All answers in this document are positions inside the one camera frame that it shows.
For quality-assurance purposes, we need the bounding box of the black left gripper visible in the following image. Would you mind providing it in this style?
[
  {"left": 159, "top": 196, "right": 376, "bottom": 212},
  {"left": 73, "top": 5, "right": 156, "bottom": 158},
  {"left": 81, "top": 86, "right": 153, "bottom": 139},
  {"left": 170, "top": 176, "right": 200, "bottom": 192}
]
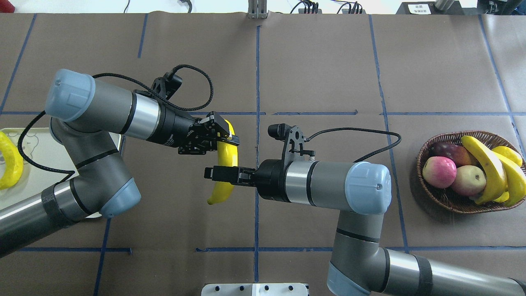
[{"left": 158, "top": 111, "right": 240, "bottom": 155}]

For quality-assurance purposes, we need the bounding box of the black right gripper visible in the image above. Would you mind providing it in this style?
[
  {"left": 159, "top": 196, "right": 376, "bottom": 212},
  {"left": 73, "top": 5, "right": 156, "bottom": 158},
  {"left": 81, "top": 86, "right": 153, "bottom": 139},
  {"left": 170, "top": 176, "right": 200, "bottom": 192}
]
[{"left": 204, "top": 160, "right": 290, "bottom": 203}]

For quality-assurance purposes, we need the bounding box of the yellow banana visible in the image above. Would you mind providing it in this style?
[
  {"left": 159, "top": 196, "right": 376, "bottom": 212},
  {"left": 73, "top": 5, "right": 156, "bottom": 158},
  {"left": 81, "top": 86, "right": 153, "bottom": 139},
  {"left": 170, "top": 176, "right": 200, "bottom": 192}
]
[
  {"left": 461, "top": 135, "right": 507, "bottom": 205},
  {"left": 0, "top": 132, "right": 24, "bottom": 190},
  {"left": 207, "top": 142, "right": 238, "bottom": 205},
  {"left": 494, "top": 152, "right": 526, "bottom": 207}
]

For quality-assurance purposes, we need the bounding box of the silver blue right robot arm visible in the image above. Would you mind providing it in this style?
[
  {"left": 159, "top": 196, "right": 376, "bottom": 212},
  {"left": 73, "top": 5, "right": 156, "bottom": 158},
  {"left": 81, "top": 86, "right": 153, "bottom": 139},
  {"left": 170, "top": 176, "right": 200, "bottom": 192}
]
[{"left": 204, "top": 160, "right": 525, "bottom": 296}]

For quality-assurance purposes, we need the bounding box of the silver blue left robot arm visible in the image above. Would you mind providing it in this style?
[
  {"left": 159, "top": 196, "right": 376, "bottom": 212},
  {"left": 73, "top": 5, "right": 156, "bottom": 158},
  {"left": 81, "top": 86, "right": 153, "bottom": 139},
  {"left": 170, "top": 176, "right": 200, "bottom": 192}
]
[{"left": 0, "top": 65, "right": 239, "bottom": 257}]

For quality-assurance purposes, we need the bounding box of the brown woven basket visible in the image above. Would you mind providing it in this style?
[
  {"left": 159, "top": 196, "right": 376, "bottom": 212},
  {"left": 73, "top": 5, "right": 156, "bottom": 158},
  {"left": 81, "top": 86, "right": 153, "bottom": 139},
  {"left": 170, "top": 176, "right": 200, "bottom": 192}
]
[{"left": 411, "top": 130, "right": 525, "bottom": 214}]

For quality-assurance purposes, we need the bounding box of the white bear print tray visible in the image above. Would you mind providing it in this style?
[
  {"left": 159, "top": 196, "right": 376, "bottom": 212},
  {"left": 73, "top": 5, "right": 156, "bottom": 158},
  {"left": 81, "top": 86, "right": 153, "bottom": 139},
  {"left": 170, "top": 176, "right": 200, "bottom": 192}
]
[{"left": 1, "top": 128, "right": 141, "bottom": 222}]

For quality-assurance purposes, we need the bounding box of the red pink apple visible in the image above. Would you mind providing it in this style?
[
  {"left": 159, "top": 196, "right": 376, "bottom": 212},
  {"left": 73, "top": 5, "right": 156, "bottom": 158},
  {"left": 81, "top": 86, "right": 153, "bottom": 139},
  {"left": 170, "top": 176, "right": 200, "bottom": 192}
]
[{"left": 422, "top": 157, "right": 457, "bottom": 189}]

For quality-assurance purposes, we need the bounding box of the dark red apple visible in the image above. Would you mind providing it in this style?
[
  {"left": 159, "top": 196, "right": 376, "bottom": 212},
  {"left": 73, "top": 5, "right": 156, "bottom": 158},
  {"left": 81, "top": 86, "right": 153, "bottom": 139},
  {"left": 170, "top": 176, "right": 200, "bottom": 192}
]
[{"left": 429, "top": 142, "right": 479, "bottom": 167}]

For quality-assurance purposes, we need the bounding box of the pale green apple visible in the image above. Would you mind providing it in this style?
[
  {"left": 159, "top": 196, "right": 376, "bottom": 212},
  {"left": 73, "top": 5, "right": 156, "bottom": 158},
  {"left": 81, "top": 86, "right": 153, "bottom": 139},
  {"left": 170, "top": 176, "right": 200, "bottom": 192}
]
[{"left": 450, "top": 165, "right": 487, "bottom": 197}]

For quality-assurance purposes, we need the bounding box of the red fire extinguisher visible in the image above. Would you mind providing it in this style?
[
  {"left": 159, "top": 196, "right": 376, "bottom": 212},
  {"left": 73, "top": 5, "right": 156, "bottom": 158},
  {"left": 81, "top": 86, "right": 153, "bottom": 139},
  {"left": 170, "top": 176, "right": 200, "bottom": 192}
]
[{"left": 0, "top": 0, "right": 16, "bottom": 13}]

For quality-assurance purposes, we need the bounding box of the aluminium frame post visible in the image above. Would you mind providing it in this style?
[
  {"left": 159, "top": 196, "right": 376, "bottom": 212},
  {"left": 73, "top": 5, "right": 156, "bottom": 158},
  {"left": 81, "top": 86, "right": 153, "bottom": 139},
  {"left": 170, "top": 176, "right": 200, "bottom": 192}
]
[{"left": 247, "top": 0, "right": 268, "bottom": 19}]

